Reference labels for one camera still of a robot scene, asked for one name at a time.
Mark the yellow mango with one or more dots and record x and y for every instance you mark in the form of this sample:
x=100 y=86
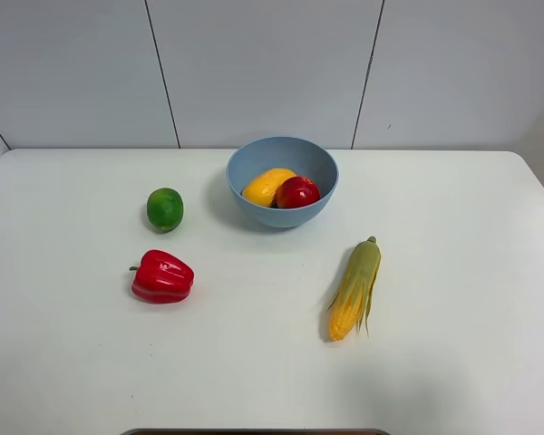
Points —
x=262 y=189

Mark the green lime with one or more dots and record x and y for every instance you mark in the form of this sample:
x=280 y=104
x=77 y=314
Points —
x=165 y=209

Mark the blue plastic bowl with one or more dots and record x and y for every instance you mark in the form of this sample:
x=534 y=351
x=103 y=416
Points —
x=303 y=157

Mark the corn cob with husk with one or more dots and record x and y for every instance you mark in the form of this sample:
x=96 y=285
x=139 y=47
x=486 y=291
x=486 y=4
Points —
x=351 y=304

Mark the red bell pepper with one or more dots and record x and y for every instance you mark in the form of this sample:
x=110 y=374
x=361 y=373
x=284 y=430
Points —
x=161 y=278

